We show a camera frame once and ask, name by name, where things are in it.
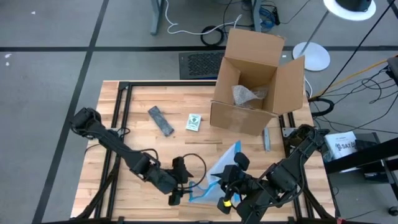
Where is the white round-base pole stand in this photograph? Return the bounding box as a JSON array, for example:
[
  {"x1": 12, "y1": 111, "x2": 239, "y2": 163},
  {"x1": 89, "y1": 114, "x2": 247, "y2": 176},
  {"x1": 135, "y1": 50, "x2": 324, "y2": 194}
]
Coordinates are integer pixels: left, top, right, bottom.
[{"x1": 292, "y1": 11, "x2": 331, "y2": 72}]

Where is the dark grey remote control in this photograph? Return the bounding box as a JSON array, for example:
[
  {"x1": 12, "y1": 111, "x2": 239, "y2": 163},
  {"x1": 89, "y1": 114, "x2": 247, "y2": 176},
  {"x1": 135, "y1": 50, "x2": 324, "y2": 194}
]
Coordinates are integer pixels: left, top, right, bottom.
[{"x1": 147, "y1": 105, "x2": 175, "y2": 138}]

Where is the yellow floor cable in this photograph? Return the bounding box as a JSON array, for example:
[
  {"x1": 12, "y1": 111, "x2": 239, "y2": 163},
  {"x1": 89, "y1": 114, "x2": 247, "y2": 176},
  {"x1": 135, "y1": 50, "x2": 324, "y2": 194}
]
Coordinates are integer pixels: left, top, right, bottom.
[{"x1": 309, "y1": 57, "x2": 398, "y2": 100}]

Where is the grey metal bar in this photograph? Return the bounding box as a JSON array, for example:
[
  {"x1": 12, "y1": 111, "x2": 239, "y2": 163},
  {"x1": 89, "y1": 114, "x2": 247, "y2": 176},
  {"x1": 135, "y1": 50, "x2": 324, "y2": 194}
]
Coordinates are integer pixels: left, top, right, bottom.
[{"x1": 262, "y1": 126, "x2": 271, "y2": 152}]

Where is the black metal table frame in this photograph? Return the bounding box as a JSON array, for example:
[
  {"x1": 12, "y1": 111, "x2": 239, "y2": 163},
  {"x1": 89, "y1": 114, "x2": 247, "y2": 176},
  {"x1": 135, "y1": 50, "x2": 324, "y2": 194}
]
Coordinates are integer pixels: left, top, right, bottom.
[{"x1": 73, "y1": 80, "x2": 341, "y2": 224}]

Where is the grey device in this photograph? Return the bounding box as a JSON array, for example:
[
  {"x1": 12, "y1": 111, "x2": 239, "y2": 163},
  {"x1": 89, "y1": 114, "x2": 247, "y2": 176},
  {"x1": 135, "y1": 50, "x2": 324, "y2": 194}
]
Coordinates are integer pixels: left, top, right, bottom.
[{"x1": 386, "y1": 57, "x2": 398, "y2": 86}]

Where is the white printed box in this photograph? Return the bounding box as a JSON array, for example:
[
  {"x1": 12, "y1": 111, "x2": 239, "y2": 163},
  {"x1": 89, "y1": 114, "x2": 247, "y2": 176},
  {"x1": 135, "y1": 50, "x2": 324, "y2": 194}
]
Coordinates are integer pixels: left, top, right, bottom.
[{"x1": 323, "y1": 130, "x2": 358, "y2": 162}]

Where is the blue cable bundle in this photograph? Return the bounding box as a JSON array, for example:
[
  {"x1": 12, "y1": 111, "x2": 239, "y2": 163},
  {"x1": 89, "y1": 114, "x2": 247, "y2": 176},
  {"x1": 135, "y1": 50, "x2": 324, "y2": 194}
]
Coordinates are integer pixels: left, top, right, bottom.
[{"x1": 259, "y1": 4, "x2": 278, "y2": 32}]

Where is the brown cardboard box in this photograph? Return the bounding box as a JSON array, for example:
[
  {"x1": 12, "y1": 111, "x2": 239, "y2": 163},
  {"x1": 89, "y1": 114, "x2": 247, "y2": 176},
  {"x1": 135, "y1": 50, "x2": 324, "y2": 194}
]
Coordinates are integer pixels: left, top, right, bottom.
[{"x1": 210, "y1": 27, "x2": 305, "y2": 137}]

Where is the crumpled clear plastic wrap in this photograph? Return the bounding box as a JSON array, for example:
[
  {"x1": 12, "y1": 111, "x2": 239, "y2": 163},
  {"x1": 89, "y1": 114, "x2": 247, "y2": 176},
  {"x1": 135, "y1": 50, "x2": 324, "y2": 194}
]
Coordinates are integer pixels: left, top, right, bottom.
[{"x1": 231, "y1": 84, "x2": 269, "y2": 109}]

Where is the white floor cable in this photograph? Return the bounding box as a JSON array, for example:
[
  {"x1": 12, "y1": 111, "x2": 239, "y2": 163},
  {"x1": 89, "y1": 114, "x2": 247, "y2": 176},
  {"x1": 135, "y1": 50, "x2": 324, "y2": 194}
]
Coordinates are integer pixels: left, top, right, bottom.
[{"x1": 163, "y1": 0, "x2": 243, "y2": 35}]

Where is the grey desk leg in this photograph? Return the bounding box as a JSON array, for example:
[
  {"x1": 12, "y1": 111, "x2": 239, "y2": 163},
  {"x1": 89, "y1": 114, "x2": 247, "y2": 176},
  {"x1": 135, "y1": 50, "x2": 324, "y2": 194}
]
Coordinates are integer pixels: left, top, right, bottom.
[
  {"x1": 250, "y1": 0, "x2": 264, "y2": 32},
  {"x1": 150, "y1": 0, "x2": 165, "y2": 36}
]

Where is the black cable coil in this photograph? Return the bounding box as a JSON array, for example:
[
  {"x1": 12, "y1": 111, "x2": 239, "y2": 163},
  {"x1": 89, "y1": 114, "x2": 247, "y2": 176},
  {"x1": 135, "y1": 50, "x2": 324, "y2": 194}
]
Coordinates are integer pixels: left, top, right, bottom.
[
  {"x1": 200, "y1": 26, "x2": 225, "y2": 47},
  {"x1": 310, "y1": 98, "x2": 335, "y2": 118}
]

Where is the grey mounting plate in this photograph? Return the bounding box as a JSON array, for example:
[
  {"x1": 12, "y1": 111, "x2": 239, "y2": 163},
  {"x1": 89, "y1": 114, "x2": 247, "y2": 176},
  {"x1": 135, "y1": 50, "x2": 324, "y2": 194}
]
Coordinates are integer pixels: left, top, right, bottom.
[{"x1": 281, "y1": 126, "x2": 298, "y2": 138}]

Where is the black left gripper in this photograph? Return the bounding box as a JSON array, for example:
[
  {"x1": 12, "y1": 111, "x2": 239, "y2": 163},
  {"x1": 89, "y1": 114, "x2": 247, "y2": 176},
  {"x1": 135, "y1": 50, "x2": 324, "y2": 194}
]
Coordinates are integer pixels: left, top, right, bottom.
[{"x1": 146, "y1": 156, "x2": 194, "y2": 206}]

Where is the black power strip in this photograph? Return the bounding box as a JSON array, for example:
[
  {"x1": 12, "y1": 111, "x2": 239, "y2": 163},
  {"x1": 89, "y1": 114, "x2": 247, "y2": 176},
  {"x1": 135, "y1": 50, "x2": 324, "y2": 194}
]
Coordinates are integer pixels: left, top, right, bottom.
[{"x1": 271, "y1": 6, "x2": 281, "y2": 26}]

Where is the black tower on white base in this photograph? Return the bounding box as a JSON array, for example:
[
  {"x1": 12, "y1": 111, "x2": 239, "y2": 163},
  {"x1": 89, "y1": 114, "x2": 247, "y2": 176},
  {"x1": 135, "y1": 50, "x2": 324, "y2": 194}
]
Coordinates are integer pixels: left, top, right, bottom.
[{"x1": 322, "y1": 0, "x2": 377, "y2": 22}]

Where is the black perforated computer tower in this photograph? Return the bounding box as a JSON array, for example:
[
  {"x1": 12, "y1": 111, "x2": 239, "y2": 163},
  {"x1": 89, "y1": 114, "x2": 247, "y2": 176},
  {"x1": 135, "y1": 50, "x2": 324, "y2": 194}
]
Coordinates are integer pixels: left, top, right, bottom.
[{"x1": 178, "y1": 50, "x2": 225, "y2": 80}]

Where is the black cart frame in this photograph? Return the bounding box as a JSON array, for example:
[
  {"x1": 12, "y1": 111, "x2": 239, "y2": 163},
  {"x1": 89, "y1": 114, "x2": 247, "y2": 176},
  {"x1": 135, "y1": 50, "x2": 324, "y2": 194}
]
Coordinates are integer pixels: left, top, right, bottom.
[{"x1": 323, "y1": 132, "x2": 398, "y2": 200}]

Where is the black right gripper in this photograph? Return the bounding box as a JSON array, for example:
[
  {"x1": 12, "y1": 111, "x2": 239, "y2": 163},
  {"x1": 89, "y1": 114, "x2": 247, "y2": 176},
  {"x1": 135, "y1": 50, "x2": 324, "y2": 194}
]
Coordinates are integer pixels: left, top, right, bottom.
[{"x1": 216, "y1": 152, "x2": 252, "y2": 215}]

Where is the white card box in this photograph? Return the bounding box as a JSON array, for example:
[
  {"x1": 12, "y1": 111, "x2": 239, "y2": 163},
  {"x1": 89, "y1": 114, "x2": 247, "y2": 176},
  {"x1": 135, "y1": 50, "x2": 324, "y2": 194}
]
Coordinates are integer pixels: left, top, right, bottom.
[{"x1": 185, "y1": 113, "x2": 202, "y2": 132}]

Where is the mesh pouch with blue trim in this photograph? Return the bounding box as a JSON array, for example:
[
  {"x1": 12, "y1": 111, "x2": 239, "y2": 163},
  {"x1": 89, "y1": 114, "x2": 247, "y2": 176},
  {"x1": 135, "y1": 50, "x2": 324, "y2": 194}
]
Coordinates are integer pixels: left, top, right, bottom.
[{"x1": 188, "y1": 140, "x2": 244, "y2": 206}]

